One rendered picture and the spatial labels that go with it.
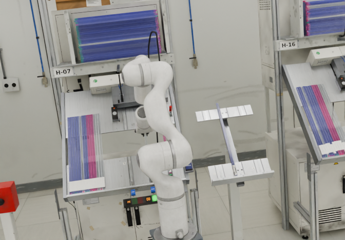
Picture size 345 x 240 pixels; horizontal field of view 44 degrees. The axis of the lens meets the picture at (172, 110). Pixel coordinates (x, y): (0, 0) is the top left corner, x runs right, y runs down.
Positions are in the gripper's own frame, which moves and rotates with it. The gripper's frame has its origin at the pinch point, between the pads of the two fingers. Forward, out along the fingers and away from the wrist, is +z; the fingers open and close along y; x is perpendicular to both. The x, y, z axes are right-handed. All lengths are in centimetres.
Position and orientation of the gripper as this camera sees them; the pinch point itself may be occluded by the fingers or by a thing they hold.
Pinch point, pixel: (145, 133)
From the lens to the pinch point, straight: 254.7
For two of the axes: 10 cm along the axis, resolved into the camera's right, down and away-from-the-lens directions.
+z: -0.3, 3.9, 9.2
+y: -9.9, 1.3, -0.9
